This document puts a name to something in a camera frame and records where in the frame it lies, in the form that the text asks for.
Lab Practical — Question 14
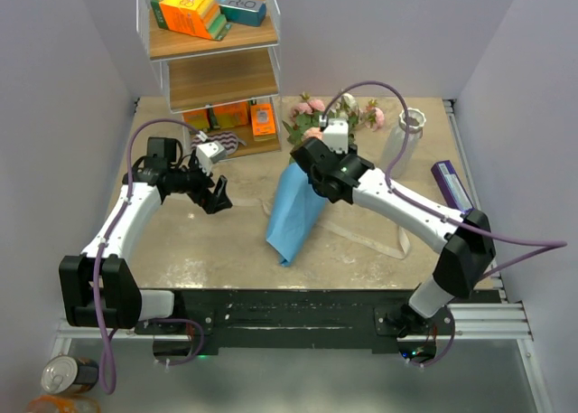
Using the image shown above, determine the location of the orange box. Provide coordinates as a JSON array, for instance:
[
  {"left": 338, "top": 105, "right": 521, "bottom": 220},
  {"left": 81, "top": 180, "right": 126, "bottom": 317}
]
[
  {"left": 212, "top": 101, "right": 249, "bottom": 129},
  {"left": 182, "top": 109, "right": 210, "bottom": 132}
]

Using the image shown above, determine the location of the artificial pink flower bouquet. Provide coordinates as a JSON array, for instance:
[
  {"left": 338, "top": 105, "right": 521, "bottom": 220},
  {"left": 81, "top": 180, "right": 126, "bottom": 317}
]
[{"left": 283, "top": 92, "right": 386, "bottom": 146}]

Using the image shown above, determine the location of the teal box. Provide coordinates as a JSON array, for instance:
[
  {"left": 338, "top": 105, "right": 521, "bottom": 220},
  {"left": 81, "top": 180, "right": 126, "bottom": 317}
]
[{"left": 216, "top": 0, "right": 266, "bottom": 27}]

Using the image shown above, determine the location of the orange sponge pack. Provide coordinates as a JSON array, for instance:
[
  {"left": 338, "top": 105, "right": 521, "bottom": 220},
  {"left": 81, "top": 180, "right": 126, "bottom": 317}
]
[{"left": 151, "top": 0, "right": 230, "bottom": 41}]

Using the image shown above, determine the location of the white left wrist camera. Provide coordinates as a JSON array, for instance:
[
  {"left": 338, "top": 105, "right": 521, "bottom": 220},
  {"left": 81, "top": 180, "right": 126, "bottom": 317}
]
[{"left": 195, "top": 142, "right": 227, "bottom": 171}]

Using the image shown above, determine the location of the striped purple white sponge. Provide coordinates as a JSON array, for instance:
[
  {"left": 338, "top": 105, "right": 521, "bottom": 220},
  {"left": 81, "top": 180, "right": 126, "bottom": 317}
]
[{"left": 189, "top": 131, "right": 247, "bottom": 157}]

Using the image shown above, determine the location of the tin can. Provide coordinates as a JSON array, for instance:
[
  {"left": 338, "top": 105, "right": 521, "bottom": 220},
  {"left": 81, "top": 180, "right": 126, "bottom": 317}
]
[{"left": 41, "top": 355, "right": 99, "bottom": 395}]

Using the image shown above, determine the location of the purple box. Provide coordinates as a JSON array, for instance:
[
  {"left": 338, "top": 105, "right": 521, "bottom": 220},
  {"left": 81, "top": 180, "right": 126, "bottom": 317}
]
[{"left": 431, "top": 160, "right": 474, "bottom": 213}]

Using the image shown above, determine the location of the orange packet right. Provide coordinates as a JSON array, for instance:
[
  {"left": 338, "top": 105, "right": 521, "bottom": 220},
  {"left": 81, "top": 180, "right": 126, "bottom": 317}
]
[{"left": 250, "top": 103, "right": 276, "bottom": 142}]

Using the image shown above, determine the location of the orange plastic container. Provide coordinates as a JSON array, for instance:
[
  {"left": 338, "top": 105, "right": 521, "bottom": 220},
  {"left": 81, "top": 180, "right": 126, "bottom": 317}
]
[{"left": 24, "top": 395, "right": 101, "bottom": 413}]

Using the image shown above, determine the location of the orange box left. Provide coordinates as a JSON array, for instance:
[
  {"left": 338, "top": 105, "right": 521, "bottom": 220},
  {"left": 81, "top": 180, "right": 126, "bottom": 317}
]
[{"left": 182, "top": 109, "right": 210, "bottom": 132}]

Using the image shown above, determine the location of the blue wrapping paper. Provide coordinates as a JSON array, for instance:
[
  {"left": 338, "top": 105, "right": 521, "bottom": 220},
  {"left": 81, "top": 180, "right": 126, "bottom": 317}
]
[{"left": 266, "top": 163, "right": 327, "bottom": 267}]

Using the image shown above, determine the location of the orange box middle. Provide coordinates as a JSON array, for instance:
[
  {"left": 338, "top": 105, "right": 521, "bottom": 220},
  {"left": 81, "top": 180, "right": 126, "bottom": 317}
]
[{"left": 212, "top": 101, "right": 249, "bottom": 129}]

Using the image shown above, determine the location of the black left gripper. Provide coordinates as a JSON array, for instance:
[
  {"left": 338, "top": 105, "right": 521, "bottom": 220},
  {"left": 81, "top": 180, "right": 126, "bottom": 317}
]
[{"left": 169, "top": 152, "right": 232, "bottom": 213}]

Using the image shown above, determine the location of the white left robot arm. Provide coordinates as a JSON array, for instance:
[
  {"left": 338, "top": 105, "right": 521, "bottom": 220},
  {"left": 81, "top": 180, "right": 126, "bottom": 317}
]
[{"left": 59, "top": 137, "right": 232, "bottom": 333}]

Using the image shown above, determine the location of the white wire wooden shelf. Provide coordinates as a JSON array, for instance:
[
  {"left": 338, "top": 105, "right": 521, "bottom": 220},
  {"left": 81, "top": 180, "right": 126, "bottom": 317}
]
[{"left": 136, "top": 0, "right": 281, "bottom": 157}]

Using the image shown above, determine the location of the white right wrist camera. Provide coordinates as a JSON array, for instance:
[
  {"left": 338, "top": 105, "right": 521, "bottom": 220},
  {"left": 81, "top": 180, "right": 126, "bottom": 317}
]
[{"left": 320, "top": 117, "right": 350, "bottom": 155}]

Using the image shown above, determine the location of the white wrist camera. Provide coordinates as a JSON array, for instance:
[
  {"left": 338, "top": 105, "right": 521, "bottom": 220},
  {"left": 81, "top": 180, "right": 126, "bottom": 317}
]
[
  {"left": 195, "top": 142, "right": 227, "bottom": 171},
  {"left": 320, "top": 117, "right": 350, "bottom": 155}
]

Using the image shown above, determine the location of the beige ribbon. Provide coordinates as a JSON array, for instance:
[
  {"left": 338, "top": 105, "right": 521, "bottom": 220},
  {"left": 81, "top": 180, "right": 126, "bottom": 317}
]
[{"left": 258, "top": 195, "right": 412, "bottom": 261}]

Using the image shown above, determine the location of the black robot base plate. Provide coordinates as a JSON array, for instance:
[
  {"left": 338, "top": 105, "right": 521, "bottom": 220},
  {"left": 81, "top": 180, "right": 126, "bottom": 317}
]
[{"left": 133, "top": 288, "right": 457, "bottom": 358}]

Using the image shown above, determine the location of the white ribbed vase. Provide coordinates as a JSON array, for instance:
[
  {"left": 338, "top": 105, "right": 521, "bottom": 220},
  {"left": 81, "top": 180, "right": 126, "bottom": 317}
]
[{"left": 378, "top": 108, "right": 426, "bottom": 179}]

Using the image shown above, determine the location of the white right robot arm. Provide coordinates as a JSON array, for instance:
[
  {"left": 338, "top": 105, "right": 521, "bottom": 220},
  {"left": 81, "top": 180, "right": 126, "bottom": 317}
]
[{"left": 291, "top": 137, "right": 496, "bottom": 334}]

